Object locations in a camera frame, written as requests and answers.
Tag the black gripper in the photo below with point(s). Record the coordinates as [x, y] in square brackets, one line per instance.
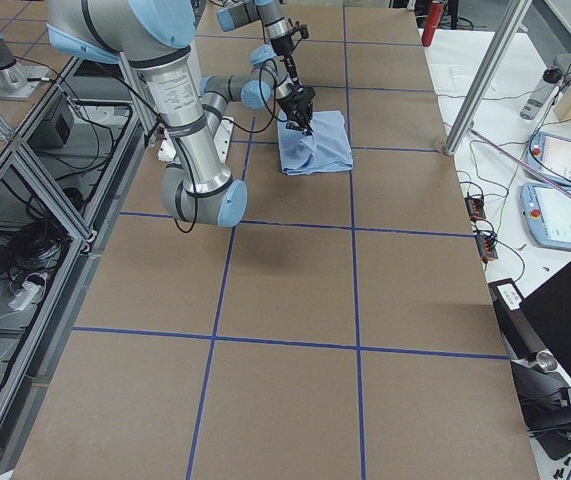
[297, 103]
[282, 44]

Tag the light blue t-shirt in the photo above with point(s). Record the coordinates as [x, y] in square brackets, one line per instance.
[325, 150]

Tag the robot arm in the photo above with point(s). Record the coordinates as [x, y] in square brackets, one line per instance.
[268, 12]
[155, 39]

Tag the red cylinder bottle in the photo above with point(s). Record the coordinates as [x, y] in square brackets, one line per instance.
[432, 22]

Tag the brown paper table cover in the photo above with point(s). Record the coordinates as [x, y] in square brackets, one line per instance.
[343, 330]

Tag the far blue teach pendant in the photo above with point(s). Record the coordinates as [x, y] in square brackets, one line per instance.
[550, 156]

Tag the blue teach pendant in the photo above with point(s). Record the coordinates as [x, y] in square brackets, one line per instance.
[550, 156]
[547, 213]

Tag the near blue teach pendant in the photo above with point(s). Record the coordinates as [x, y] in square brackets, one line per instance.
[547, 213]

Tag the black box with label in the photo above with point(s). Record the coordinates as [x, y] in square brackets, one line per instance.
[520, 335]

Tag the aluminium frame post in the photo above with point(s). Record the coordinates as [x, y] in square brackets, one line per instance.
[493, 56]

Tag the aluminium frame rack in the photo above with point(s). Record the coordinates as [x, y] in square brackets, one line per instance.
[69, 141]

